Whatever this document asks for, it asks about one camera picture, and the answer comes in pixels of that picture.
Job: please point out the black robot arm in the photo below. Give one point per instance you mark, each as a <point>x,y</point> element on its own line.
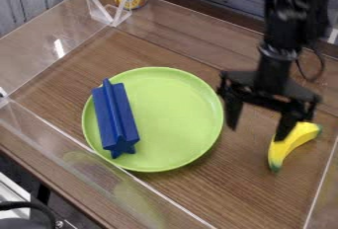
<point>295,25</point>

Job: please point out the green round plate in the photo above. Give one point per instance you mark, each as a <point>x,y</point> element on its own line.
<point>177,114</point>

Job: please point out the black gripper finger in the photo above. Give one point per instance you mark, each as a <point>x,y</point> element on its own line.
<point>291,116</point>
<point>232,107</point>

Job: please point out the clear acrylic tray walls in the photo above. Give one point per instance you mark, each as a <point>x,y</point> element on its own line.
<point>54,59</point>

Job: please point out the yellow toy banana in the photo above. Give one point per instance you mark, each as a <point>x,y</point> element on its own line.
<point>303,132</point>

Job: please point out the blue plastic block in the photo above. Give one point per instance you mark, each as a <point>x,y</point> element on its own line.
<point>117,128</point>

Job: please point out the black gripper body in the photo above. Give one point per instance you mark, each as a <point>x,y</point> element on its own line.
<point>239,83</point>

